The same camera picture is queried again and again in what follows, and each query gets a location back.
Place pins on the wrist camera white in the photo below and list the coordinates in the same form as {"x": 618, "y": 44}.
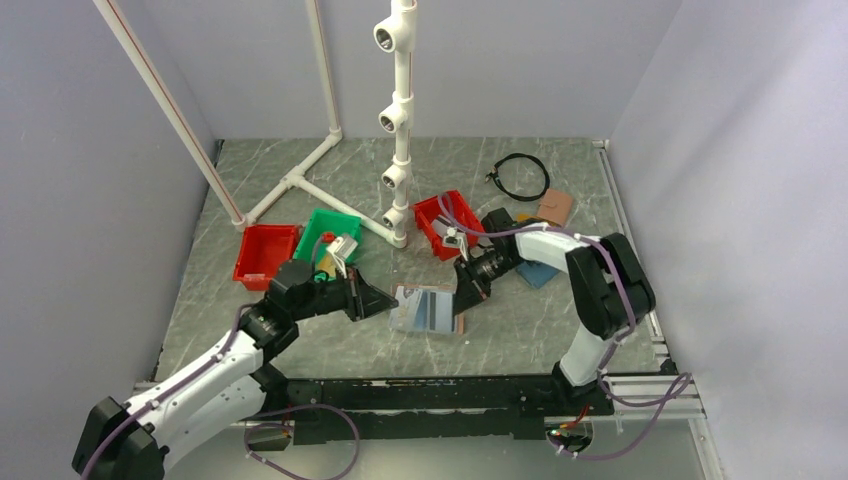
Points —
{"x": 341, "y": 249}
{"x": 455, "y": 242}

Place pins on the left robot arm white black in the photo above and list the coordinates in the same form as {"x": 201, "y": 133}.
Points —
{"x": 144, "y": 436}

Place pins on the white pvc fitting post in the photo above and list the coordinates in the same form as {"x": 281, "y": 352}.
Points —
{"x": 396, "y": 35}

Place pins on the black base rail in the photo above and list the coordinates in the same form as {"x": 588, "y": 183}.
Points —
{"x": 521, "y": 406}

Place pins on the aluminium frame rail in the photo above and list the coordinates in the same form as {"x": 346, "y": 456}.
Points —
{"x": 652, "y": 397}

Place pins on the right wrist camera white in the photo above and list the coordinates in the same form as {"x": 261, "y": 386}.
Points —
{"x": 455, "y": 242}

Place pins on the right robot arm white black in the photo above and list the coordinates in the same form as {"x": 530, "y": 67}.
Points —
{"x": 611, "y": 292}

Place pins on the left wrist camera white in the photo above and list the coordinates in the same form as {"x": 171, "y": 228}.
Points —
{"x": 341, "y": 249}

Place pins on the red bin right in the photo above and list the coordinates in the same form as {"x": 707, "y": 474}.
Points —
{"x": 427, "y": 210}

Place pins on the green bin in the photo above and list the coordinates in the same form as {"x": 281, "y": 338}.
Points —
{"x": 321, "y": 229}

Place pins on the red bin left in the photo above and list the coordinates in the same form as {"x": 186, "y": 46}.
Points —
{"x": 264, "y": 247}

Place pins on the blue card holder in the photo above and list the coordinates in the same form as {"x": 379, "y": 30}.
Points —
{"x": 536, "y": 274}

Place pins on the orange credit card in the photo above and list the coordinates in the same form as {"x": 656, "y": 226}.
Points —
{"x": 327, "y": 265}

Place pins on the red bin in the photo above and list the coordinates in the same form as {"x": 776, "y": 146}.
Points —
{"x": 427, "y": 210}
{"x": 264, "y": 247}

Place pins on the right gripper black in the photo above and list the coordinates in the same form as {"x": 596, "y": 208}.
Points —
{"x": 470, "y": 289}

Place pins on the grey striped credit card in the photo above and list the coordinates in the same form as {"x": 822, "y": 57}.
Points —
{"x": 424, "y": 310}

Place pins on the white pvc pipe frame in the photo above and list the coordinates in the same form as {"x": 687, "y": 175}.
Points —
{"x": 295, "y": 177}

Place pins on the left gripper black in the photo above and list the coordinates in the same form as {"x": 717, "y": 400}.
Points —
{"x": 361, "y": 298}

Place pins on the pink card holder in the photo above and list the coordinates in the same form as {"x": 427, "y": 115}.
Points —
{"x": 555, "y": 207}

